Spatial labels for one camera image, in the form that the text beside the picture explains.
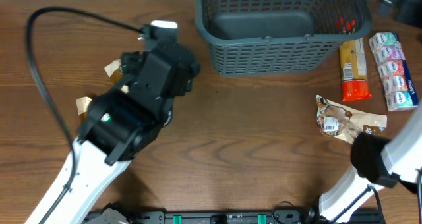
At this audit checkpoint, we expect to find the dark grey plastic basket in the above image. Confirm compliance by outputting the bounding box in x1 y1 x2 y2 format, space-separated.
194 0 372 76

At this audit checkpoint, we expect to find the beige snack bag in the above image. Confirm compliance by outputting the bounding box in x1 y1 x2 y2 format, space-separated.
104 59 123 86
76 96 92 123
315 95 387 144

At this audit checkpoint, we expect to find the orange biscuit roll pack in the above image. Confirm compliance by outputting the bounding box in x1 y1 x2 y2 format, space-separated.
339 38 373 102

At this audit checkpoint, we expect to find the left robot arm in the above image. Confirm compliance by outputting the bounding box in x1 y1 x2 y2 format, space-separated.
28 20 200 223

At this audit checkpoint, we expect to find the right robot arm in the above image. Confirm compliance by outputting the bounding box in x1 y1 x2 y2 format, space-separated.
306 0 421 223

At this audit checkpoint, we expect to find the teal wet wipes pack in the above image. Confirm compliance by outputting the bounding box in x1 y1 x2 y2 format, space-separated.
163 110 173 127

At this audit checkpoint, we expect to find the multicolour tissue pack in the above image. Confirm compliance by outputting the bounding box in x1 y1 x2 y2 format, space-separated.
369 32 419 111

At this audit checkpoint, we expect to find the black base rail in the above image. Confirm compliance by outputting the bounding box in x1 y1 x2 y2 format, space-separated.
82 202 382 224

